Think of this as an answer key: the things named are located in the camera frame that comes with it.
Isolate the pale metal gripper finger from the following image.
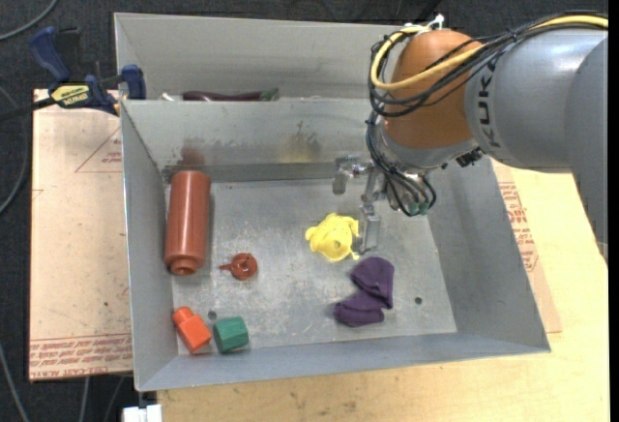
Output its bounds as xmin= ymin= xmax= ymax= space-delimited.
xmin=358 ymin=203 xmax=384 ymax=254
xmin=332 ymin=155 xmax=363 ymax=196

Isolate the yellow rubber toy chicken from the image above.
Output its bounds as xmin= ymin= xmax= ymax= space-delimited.
xmin=304 ymin=212 xmax=362 ymax=263

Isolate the purple cloth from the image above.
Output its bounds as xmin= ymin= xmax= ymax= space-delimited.
xmin=332 ymin=256 xmax=397 ymax=329

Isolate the grey metal bin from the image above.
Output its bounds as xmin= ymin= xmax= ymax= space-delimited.
xmin=113 ymin=12 xmax=552 ymax=393

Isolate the red-brown plastic bottle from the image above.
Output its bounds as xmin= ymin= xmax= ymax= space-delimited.
xmin=162 ymin=169 xmax=213 ymax=277

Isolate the green toy block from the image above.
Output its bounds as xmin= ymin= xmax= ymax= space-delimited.
xmin=212 ymin=316 xmax=251 ymax=355

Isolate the orange toy block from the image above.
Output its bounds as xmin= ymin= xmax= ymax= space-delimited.
xmin=171 ymin=306 xmax=214 ymax=355

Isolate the brown cardboard board, red print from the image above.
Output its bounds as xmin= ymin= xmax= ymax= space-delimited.
xmin=28 ymin=88 xmax=564 ymax=383

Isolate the black cylinder on white bracket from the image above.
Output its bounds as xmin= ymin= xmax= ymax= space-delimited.
xmin=455 ymin=149 xmax=486 ymax=168

